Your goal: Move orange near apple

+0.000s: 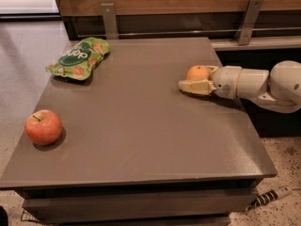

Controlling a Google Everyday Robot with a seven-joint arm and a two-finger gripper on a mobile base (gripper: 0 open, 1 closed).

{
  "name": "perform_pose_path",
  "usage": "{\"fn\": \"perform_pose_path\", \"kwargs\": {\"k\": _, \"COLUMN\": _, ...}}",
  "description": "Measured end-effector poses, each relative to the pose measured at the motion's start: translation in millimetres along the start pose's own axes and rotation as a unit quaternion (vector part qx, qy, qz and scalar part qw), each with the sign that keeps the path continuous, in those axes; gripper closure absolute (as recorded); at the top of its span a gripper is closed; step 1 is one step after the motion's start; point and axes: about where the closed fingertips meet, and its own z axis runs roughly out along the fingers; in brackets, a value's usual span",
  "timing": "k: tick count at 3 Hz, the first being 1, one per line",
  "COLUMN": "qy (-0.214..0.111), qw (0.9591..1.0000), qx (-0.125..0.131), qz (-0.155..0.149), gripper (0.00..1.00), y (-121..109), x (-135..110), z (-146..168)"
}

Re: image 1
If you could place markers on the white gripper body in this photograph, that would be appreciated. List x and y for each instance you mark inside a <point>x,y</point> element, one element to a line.
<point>226,81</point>

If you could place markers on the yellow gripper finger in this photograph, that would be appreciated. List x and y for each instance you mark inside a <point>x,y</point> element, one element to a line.
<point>212,69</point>
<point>199,86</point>

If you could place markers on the orange fruit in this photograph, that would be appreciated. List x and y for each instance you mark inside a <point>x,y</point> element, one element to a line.
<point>197,72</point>

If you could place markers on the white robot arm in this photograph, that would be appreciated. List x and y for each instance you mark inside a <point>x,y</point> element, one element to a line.
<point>277,90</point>

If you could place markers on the red apple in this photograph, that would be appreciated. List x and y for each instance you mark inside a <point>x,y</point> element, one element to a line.
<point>43,127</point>

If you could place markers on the striped power strip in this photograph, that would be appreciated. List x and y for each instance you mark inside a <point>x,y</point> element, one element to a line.
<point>270,196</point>

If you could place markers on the green snack bag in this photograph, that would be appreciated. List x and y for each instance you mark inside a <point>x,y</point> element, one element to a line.
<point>81,60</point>

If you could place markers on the right metal bracket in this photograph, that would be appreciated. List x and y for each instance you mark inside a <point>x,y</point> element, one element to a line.
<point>244,33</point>

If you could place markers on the metal bracket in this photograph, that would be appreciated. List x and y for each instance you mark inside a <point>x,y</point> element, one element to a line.
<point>110,21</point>
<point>244,33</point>

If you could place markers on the left metal bracket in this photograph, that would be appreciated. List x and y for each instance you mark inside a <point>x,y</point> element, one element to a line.
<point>110,21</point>

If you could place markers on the wire rack corner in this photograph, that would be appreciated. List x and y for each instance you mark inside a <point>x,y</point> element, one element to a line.
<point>27,217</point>

